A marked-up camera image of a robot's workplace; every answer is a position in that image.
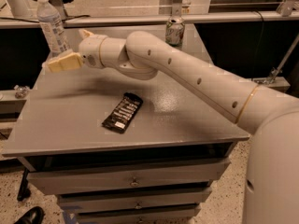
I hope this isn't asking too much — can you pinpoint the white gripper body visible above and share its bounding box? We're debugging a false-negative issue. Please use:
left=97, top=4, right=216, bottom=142
left=78, top=35, right=107, bottom=69

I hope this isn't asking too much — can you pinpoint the clear blue plastic water bottle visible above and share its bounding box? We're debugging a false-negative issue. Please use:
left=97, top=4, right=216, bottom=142
left=36, top=0, right=70, bottom=57

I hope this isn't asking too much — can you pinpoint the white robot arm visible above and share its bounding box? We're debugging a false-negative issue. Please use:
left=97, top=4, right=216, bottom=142
left=46, top=30, right=299, bottom=224

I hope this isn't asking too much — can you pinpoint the green 7up soda can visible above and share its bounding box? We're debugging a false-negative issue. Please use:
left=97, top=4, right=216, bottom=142
left=165, top=16, right=185, bottom=47

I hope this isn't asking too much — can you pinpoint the crumpled foil wrapper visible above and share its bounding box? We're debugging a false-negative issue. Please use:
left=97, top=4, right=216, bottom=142
left=14, top=85, right=30, bottom=99

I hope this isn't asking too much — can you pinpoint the black snack bar wrapper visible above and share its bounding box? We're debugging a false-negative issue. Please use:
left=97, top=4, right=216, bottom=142
left=102, top=92, right=143, bottom=133

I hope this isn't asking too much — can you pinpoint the white pipe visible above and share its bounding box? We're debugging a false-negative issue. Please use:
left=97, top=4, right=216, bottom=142
left=6, top=0, right=32, bottom=19

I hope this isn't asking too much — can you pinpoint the top grey drawer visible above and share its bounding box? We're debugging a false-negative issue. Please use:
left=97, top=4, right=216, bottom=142
left=28, top=158, right=230, bottom=194

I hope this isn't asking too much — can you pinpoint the grey drawer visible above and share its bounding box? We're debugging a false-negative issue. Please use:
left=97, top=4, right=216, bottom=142
left=76, top=204, right=200, bottom=224
left=59, top=186, right=211, bottom=213
left=28, top=158, right=230, bottom=194

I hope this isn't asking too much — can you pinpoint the black stand leg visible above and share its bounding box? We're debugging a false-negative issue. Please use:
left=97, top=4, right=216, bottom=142
left=17, top=169, right=31, bottom=202

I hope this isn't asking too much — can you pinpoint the black shoe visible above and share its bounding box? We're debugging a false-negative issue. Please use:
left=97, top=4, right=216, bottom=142
left=14, top=206, right=45, bottom=224

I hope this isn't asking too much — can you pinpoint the middle grey drawer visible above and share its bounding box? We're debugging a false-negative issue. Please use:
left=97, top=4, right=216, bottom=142
left=59, top=186, right=211, bottom=213

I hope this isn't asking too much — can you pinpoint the bottom grey drawer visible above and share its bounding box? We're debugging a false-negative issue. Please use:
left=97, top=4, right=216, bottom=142
left=76, top=204, right=200, bottom=224

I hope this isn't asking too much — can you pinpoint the black cable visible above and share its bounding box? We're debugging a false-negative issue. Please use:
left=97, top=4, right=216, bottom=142
left=0, top=14, right=91, bottom=24

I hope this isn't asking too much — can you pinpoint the grey metal rail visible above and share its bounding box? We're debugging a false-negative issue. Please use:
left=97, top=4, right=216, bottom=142
left=0, top=11, right=299, bottom=29

